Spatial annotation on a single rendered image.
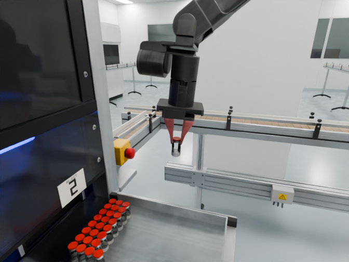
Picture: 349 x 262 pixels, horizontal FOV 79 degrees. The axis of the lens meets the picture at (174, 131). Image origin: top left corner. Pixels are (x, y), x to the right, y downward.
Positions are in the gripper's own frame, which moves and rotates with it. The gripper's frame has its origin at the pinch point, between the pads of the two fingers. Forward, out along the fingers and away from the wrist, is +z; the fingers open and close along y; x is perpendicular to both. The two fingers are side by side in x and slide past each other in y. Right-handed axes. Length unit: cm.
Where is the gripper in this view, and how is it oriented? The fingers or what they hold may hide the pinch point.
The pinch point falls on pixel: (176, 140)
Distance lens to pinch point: 51.6
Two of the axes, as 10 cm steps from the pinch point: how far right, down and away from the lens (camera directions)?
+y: -9.9, -1.1, 0.0
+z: -1.0, 9.2, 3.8
